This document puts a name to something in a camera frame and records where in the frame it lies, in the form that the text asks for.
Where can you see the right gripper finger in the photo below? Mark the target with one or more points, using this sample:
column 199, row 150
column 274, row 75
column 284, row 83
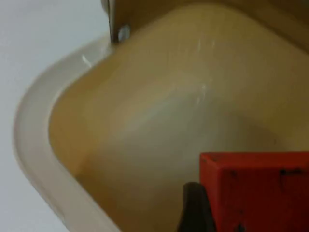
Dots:
column 195, row 212

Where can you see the cream box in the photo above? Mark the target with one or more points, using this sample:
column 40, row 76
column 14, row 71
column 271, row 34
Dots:
column 144, row 120

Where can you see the red block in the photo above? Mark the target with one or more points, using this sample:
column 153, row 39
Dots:
column 260, row 193

